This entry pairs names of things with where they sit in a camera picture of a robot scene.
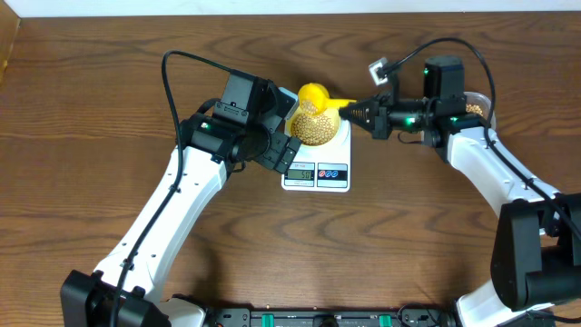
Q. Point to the yellow plastic measuring scoop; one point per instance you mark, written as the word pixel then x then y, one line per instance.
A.
pixel 315 99

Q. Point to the clear container of soybeans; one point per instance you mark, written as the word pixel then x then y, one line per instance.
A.
pixel 436 131

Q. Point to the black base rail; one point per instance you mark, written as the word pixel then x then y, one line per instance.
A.
pixel 411 316

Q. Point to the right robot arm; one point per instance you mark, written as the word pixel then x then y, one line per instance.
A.
pixel 535 262

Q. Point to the white digital kitchen scale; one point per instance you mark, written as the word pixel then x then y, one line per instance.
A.
pixel 323 168

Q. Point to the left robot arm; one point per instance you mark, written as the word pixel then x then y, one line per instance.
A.
pixel 241 126

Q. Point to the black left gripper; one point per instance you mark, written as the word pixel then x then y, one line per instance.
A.
pixel 274 158

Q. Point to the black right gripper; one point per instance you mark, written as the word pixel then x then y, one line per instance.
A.
pixel 379 116

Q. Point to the yellow plastic bowl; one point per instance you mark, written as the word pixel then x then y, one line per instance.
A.
pixel 314 128

